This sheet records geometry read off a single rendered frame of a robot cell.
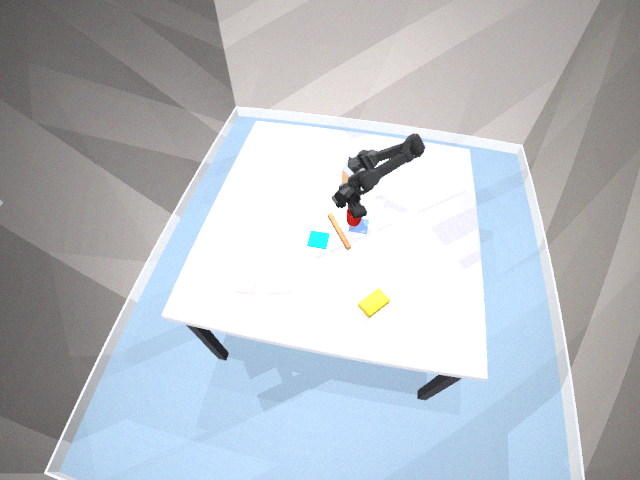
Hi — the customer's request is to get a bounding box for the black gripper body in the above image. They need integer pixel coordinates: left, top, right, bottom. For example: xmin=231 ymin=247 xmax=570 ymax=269
xmin=349 ymin=193 xmax=368 ymax=219

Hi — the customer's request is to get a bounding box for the tan curved bar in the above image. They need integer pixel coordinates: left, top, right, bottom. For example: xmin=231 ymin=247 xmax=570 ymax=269
xmin=328 ymin=213 xmax=351 ymax=250

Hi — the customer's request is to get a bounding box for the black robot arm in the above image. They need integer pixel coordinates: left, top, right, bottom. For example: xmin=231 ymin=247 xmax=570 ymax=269
xmin=331 ymin=133 xmax=426 ymax=209

